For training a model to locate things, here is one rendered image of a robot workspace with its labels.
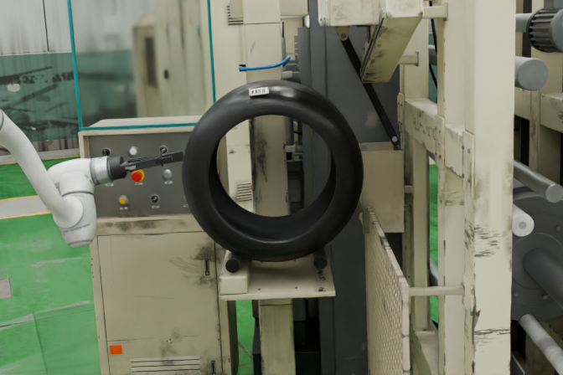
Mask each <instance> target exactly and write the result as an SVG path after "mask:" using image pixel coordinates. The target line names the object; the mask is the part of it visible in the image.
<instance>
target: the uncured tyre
mask: <svg viewBox="0 0 563 375"><path fill-rule="evenodd" d="M264 87H268V90H269V94H264V95H253V96H249V90H252V89H258V88H264ZM268 115H276V116H287V117H291V118H293V119H296V120H298V121H301V122H303V123H304V124H306V125H308V126H310V127H311V128H313V129H314V130H315V132H317V133H318V134H319V135H320V136H321V137H322V138H323V139H324V141H325V142H326V143H327V145H328V147H329V149H330V153H331V168H330V173H329V176H328V180H327V182H326V185H325V187H324V188H323V190H322V191H321V193H320V194H319V195H318V197H317V198H316V199H315V200H314V201H313V202H312V203H310V204H309V205H308V206H306V207H305V208H304V209H302V210H300V211H298V212H296V213H292V214H289V215H286V216H280V217H268V216H263V215H259V214H256V213H252V212H250V211H248V210H246V209H244V208H242V207H241V206H240V205H239V204H238V203H236V202H235V201H234V200H233V199H232V198H231V197H230V195H229V194H228V193H227V192H226V191H225V189H224V187H223V185H222V183H221V181H220V177H219V174H218V169H217V151H218V147H219V143H220V140H221V139H222V138H223V136H224V135H225V134H226V133H227V132H228V131H230V130H231V129H232V128H234V127H235V126H237V125H239V124H240V123H241V122H243V121H246V120H249V119H251V118H254V117H257V116H268ZM182 181H183V191H184V195H185V197H186V200H187V203H188V206H189V208H190V211H191V213H192V215H193V216H194V218H195V219H196V221H197V222H198V224H199V226H200V227H201V228H202V229H203V230H204V232H205V233H206V234H207V235H208V236H209V237H210V238H211V239H212V240H214V241H215V242H216V243H217V244H219V245H220V246H222V247H223V248H225V249H227V250H229V251H230V252H232V253H234V254H237V255H239V256H241V257H244V258H247V259H253V260H257V261H262V262H283V261H289V260H294V259H299V258H301V257H304V256H307V255H309V254H312V253H314V252H316V251H318V250H319V249H321V248H322V247H324V246H325V245H326V244H328V243H329V242H331V241H332V240H333V239H334V238H335V237H337V236H338V235H339V234H340V232H341V231H342V230H343V229H344V228H345V226H346V225H347V224H348V222H349V220H350V219H351V218H352V216H353V214H354V211H355V209H356V208H357V206H358V203H359V199H360V196H361V193H362V188H363V182H364V164H363V158H362V153H361V150H360V147H359V143H358V140H357V138H356V136H355V134H354V132H353V130H352V128H351V126H350V125H349V123H348V122H347V121H346V119H345V118H344V116H343V114H342V113H341V112H340V110H339V109H338V108H337V107H336V106H335V105H334V104H333V103H332V102H331V101H330V100H328V99H327V98H326V97H325V96H323V95H321V94H320V93H318V92H317V91H316V90H313V89H311V88H309V87H307V86H305V85H301V84H298V83H295V82H291V81H286V80H260V81H256V82H252V83H249V84H246V85H242V86H240V87H238V88H235V89H233V90H232V91H230V92H228V93H227V94H225V95H223V96H222V97H221V98H219V99H218V100H217V101H216V102H215V103H214V104H213V105H212V106H211V107H210V108H209V109H208V110H207V111H206V112H205V113H204V114H203V116H202V117H201V118H200V119H199V121H198V122H197V124H196V125H195V127H194V129H193V130H192V132H191V134H190V136H189V139H188V142H187V148H186V152H185V155H184V157H183V164H182Z"/></svg>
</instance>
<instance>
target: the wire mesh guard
mask: <svg viewBox="0 0 563 375"><path fill-rule="evenodd" d="M367 214H368V215H369V234H364V240H365V276H366V311H367V348H368V375H369V369H370V375H387V374H388V375H392V373H393V375H394V369H395V375H398V373H399V375H401V374H402V375H410V342H409V285H408V283H407V281H406V279H405V276H404V275H403V273H402V270H401V268H400V266H399V264H398V262H397V260H396V258H395V256H394V253H393V251H392V249H391V247H390V245H389V243H388V241H387V239H386V237H385V234H384V232H383V230H382V228H381V227H380V224H379V222H378V220H377V218H376V216H375V214H374V211H373V209H372V208H371V207H370V208H367ZM372 227H373V229H372ZM372 232H373V233H372ZM371 233H372V235H371ZM376 234H377V239H376ZM370 237H371V241H370ZM369 242H370V243H369ZM375 242H376V245H375ZM375 248H376V249H375ZM379 248H380V253H379ZM382 248H383V249H382ZM374 254H375V258H374ZM381 255H382V259H381ZM386 257H387V263H386ZM384 260H385V265H384ZM378 262H379V268H378ZM381 262H382V268H381ZM386 265H387V272H386ZM373 266H374V270H373ZM390 267H391V272H390ZM384 268H385V273H384ZM392 270H393V276H392ZM372 271H373V275H372ZM377 272H378V274H377ZM380 273H381V274H380ZM388 273H389V275H388ZM371 276H372V279H371ZM377 276H378V280H377ZM390 276H391V278H390ZM394 276H395V280H394ZM380 277H381V283H380ZM388 279H389V285H388ZM392 279H393V286H392ZM370 281H371V282H370ZM376 282H377V288H376ZM385 282H386V288H385ZM395 282H396V283H395ZM394 283H395V288H396V293H395V289H394ZM383 284H384V289H383ZM397 286H398V288H397ZM399 287H400V290H401V297H400V299H401V306H400V302H399V295H400V292H399ZM388 288H389V292H388ZM392 289H393V292H392ZM385 291H386V296H385ZM397 291H398V298H397ZM375 292H376V293H375ZM383 292H384V294H383ZM394 293H395V298H396V303H395V299H394ZM375 296H376V298H375ZM382 299H383V305H382ZM397 301H398V308H397ZM374 302H375V304H374ZM379 302H380V303H379ZM394 303H395V304H394ZM387 304H388V310H387ZM379 306H380V310H379ZM391 306H392V312H391ZM399 306H400V309H401V316H400V312H399ZM382 307H383V311H382ZM395 308H396V314H395ZM373 311H374V314H373ZM397 311H398V318H397ZM378 313H379V316H378ZM387 313H388V319H387ZM371 316H373V318H372V317H371ZM381 316H382V319H381ZM391 316H392V321H391ZM399 316H400V320H401V324H400V322H399ZM378 319H379V321H378ZM393 320H394V326H393ZM389 321H390V324H389ZM381 322H382V326H381ZM377 324H378V329H377ZM384 325H385V326H384ZM391 325H392V328H391ZM389 327H390V332H389ZM386 328H387V334H386ZM384 329H385V334H384ZM393 329H394V336H393ZM380 331H381V332H380ZM376 332H377V334H376ZM380 335H381V340H380ZM389 336H390V339H389ZM376 337H377V338H376ZM386 337H387V342H386ZM393 339H394V343H393ZM396 339H397V345H396ZM390 341H391V346H390ZM375 342H376V345H375ZM383 343H384V348H383ZM398 343H399V350H398ZM401 343H402V350H401ZM374 346H375V350H374ZM396 348H397V355H396ZM390 350H391V355H390ZM388 351H389V356H388ZM383 352H384V356H383ZM385 352H386V356H385ZM398 353H399V360H398ZM401 353H402V360H401ZM372 354H374V356H373V355H372ZM379 355H380V357H379ZM392 355H393V361H392ZM396 358H397V364H396ZM382 359H383V362H382ZM385 360H386V364H385ZM388 360H389V365H388ZM379 361H380V362H379ZM398 363H399V369H398ZM392 364H393V370H392ZM401 364H402V370H401ZM382 365H383V369H382ZM378 366H379V370H378ZM377 372H378V374H377ZM381 373H382V374H381Z"/></svg>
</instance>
